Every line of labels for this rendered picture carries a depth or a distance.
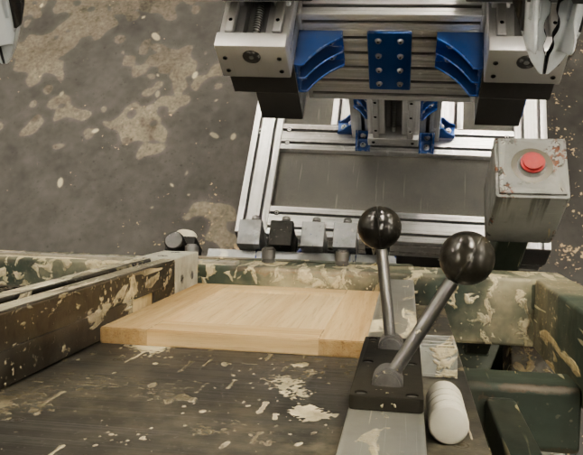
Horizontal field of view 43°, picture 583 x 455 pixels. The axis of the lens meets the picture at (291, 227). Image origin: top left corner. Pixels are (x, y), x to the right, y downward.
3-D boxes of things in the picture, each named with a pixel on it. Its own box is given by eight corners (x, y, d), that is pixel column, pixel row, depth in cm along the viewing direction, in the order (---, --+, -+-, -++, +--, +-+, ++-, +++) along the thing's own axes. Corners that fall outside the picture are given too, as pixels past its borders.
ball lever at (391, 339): (413, 352, 66) (399, 202, 66) (414, 362, 62) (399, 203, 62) (371, 355, 67) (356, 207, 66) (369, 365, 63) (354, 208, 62)
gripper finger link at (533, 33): (516, 89, 79) (529, 3, 73) (513, 68, 83) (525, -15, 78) (547, 90, 78) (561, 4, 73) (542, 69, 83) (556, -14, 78)
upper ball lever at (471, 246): (402, 401, 54) (502, 246, 53) (402, 417, 51) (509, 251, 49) (358, 373, 55) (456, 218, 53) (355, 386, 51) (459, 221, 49)
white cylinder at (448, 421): (468, 447, 54) (460, 414, 62) (470, 407, 54) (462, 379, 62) (427, 443, 54) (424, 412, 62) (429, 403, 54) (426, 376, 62)
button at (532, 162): (542, 157, 125) (545, 151, 123) (544, 178, 123) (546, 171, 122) (518, 157, 126) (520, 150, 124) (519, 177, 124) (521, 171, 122)
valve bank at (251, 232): (411, 252, 159) (415, 197, 138) (410, 315, 152) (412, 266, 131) (187, 244, 166) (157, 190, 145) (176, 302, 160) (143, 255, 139)
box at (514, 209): (547, 190, 142) (566, 136, 126) (550, 246, 136) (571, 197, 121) (483, 188, 144) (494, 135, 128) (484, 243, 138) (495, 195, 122)
